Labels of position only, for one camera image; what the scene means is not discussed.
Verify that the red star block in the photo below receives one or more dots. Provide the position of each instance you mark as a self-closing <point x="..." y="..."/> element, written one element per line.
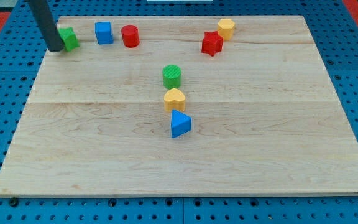
<point x="212" y="43"/>

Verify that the light wooden board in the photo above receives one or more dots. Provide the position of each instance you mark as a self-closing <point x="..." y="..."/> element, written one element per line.
<point x="266" y="120"/>

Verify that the blue triangle block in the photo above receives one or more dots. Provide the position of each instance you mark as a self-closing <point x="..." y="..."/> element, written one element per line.
<point x="180" y="123"/>

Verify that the yellow hexagon block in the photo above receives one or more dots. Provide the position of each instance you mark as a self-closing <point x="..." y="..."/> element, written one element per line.
<point x="225" y="28"/>

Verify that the blue cube block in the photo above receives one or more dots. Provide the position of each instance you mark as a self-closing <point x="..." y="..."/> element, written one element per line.
<point x="103" y="33"/>

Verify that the green star block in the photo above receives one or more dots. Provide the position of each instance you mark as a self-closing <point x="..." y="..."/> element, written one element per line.
<point x="69" y="38"/>

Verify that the yellow heart block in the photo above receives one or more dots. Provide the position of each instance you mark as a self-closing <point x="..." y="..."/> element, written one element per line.
<point x="174" y="99"/>

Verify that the red cylinder block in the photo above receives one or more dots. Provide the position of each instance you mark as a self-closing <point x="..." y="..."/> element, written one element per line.
<point x="130" y="36"/>

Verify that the green cylinder block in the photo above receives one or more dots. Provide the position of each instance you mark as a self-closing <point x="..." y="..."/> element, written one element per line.
<point x="171" y="76"/>

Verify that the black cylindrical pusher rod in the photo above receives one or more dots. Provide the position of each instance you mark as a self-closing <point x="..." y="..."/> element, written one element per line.
<point x="47" y="26"/>

